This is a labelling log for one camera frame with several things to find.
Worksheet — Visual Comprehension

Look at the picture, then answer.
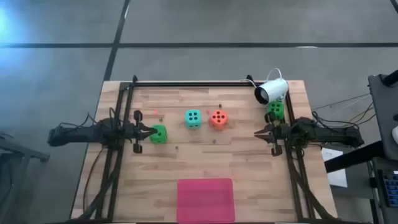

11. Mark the dark grey side table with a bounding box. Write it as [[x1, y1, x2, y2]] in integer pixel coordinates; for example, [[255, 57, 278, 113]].
[[368, 70, 398, 224]]

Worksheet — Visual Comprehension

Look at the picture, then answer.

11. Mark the thin brown cable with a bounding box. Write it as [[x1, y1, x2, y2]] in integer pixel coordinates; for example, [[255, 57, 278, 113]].
[[82, 146, 106, 215]]

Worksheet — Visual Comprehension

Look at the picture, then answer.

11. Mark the pink plastic tray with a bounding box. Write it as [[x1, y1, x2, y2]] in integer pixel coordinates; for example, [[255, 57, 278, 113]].
[[176, 177, 236, 224]]

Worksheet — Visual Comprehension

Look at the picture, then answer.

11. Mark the green foam die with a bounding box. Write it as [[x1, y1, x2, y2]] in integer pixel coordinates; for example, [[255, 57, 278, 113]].
[[267, 101, 285, 122], [149, 124, 168, 145]]

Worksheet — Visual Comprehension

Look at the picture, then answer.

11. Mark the black pole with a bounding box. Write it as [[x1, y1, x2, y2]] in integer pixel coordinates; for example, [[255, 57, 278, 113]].
[[382, 68, 398, 87]]

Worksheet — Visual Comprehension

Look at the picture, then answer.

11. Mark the white camera cable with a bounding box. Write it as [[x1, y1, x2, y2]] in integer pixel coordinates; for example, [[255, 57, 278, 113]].
[[239, 67, 283, 89]]

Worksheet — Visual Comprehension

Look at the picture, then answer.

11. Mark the backlit black keyboard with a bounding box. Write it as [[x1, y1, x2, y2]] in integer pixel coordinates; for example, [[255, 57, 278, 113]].
[[381, 170, 398, 208]]

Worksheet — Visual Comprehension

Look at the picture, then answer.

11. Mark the grey metal stand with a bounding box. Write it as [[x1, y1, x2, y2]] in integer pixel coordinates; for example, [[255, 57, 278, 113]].
[[0, 133, 50, 224]]

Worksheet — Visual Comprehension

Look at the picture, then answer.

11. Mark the cyan foam die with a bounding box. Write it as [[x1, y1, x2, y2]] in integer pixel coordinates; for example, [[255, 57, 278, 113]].
[[185, 109, 202, 130]]

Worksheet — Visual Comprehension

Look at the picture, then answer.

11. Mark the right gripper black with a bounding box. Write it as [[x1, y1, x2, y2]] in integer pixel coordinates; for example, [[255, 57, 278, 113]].
[[253, 111, 293, 157]]

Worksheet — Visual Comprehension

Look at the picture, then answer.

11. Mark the white paper sheet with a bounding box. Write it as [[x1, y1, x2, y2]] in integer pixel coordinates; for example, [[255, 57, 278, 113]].
[[322, 147, 348, 189]]

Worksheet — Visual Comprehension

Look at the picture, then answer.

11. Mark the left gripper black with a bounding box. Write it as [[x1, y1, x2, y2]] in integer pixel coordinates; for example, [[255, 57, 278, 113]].
[[123, 109, 158, 154]]

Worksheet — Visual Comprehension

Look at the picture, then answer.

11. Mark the black beam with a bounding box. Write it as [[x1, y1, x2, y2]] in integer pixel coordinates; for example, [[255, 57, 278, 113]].
[[325, 140, 385, 174]]

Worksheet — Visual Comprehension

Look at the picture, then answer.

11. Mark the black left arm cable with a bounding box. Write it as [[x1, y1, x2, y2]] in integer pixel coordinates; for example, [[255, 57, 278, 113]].
[[58, 112, 105, 129]]

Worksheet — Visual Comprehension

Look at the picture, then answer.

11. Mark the white bullet camera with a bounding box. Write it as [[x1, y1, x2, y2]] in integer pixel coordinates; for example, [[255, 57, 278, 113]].
[[254, 77, 289, 106]]

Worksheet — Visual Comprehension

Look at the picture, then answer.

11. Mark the orange foam die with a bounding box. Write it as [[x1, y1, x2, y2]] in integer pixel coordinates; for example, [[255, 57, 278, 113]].
[[208, 110, 229, 131]]

